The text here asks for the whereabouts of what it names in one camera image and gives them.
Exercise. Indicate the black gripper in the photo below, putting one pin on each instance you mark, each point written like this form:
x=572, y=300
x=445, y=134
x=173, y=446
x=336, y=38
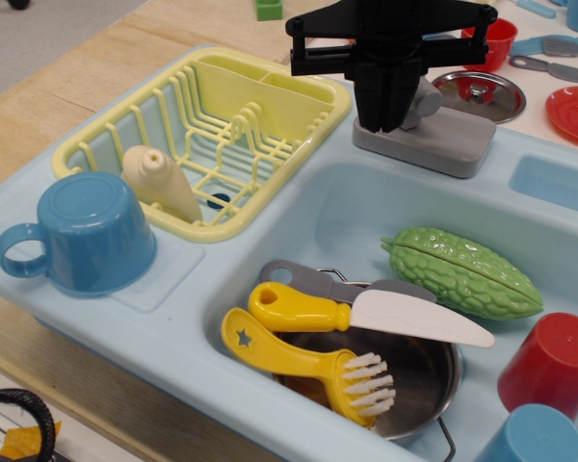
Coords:
x=409, y=36

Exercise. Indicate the grey toy faucet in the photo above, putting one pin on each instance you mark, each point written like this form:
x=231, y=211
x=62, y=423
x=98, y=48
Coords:
x=433, y=136

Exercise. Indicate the steel pot lid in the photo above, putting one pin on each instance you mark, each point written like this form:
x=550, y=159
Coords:
x=481, y=94

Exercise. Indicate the red cup upright on table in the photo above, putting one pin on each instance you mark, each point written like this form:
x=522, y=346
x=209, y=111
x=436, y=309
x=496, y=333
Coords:
x=499, y=37

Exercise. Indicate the green block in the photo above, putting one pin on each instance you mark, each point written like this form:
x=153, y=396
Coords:
x=267, y=10

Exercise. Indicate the yellow dish rack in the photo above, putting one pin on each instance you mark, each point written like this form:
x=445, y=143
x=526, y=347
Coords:
x=238, y=127

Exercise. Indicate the grey toy spatula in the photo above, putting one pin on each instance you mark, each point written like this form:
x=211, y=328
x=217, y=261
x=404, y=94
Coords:
x=559, y=47

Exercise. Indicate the grey knife on table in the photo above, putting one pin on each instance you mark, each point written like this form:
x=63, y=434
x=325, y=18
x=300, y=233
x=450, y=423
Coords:
x=559, y=71

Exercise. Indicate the red plate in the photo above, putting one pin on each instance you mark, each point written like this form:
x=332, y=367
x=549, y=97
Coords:
x=561, y=107

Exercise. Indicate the green bitter gourd toy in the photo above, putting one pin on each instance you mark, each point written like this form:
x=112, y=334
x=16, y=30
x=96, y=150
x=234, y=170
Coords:
x=463, y=275

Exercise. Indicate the grey toy utensil in sink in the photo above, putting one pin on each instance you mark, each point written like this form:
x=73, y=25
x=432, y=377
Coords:
x=331, y=283

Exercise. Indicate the light blue toy sink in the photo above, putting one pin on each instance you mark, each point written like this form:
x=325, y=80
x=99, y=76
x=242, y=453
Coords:
x=522, y=203

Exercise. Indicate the cream squeeze bottle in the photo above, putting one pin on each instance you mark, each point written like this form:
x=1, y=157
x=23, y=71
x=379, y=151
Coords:
x=155, y=177

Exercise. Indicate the steel pot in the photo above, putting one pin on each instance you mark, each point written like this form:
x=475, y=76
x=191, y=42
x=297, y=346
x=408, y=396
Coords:
x=426, y=377

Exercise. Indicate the yellow scrub brush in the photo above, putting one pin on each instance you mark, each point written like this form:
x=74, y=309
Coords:
x=358, y=388

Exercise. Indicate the red cup in sink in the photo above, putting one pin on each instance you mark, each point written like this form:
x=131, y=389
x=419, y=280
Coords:
x=544, y=370

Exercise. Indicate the blue cup bottom right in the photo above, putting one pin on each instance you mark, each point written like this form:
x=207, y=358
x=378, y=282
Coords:
x=533, y=432

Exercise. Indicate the yellow cloth piece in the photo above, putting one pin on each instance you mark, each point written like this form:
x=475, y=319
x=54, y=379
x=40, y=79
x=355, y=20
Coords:
x=21, y=442

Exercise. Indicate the yellow handled white knife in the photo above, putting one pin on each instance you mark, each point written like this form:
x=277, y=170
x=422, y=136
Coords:
x=284, y=309

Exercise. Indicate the blue cup with handle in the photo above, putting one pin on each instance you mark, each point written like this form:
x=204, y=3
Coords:
x=90, y=238

